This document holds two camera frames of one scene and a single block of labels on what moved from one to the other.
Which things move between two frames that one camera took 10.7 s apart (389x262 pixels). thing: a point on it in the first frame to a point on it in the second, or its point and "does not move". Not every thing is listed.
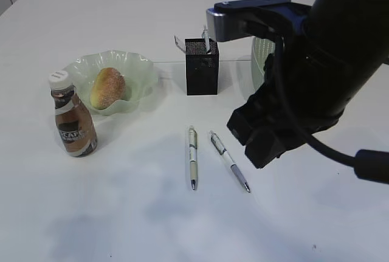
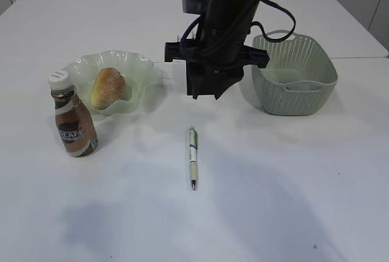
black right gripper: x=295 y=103 to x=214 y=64
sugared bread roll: x=109 y=87 does not move
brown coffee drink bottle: x=76 y=134 does not move
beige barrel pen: x=193 y=163 does not move
